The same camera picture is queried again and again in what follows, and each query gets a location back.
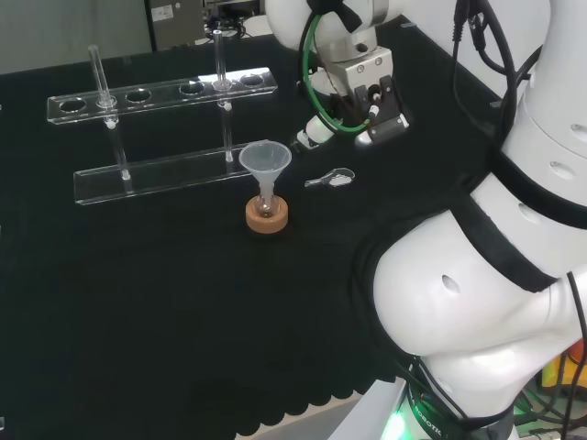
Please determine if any black bench cloth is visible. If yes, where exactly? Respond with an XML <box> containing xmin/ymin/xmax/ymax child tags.
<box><xmin>0</xmin><ymin>13</ymin><xmax>508</xmax><ymax>440</ymax></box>

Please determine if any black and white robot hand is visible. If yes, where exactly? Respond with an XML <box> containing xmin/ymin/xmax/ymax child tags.
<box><xmin>295</xmin><ymin>68</ymin><xmax>412</xmax><ymax>150</ymax></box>

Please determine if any brown cork ring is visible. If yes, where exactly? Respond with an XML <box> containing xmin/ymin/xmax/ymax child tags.
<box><xmin>245</xmin><ymin>193</ymin><xmax>292</xmax><ymax>237</ymax></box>

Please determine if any yellow stop button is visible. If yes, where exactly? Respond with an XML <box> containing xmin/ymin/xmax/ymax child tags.
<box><xmin>540</xmin><ymin>351</ymin><xmax>587</xmax><ymax>391</ymax></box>

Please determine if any grey background cabinet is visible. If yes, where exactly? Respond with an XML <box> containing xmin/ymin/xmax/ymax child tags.
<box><xmin>145</xmin><ymin>0</ymin><xmax>205</xmax><ymax>53</ymax></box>

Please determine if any thin black cable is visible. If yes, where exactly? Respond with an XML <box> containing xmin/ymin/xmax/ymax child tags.
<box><xmin>555</xmin><ymin>271</ymin><xmax>587</xmax><ymax>430</ymax></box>

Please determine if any black cable bundle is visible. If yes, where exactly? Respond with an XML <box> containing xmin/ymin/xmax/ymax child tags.
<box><xmin>450</xmin><ymin>0</ymin><xmax>543</xmax><ymax>155</ymax></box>

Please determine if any silver wrist mount block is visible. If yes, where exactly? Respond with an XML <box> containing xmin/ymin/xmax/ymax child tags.
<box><xmin>328</xmin><ymin>44</ymin><xmax>395</xmax><ymax>100</ymax></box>

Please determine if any clear acrylic funnel stand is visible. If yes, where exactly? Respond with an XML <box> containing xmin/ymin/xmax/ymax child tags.
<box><xmin>46</xmin><ymin>29</ymin><xmax>280</xmax><ymax>208</ymax></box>

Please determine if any translucent plastic funnel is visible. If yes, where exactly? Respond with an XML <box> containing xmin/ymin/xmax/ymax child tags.
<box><xmin>238</xmin><ymin>140</ymin><xmax>294</xmax><ymax>204</ymax></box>

